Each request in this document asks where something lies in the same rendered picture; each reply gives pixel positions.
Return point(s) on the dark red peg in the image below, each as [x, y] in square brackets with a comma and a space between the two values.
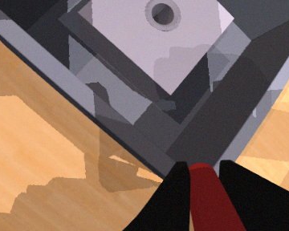
[210, 206]

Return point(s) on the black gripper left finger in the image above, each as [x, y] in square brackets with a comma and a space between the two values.
[168, 208]

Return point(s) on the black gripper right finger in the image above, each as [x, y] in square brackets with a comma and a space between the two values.
[261, 204]

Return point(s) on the dark grey open box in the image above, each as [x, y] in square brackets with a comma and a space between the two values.
[213, 113]

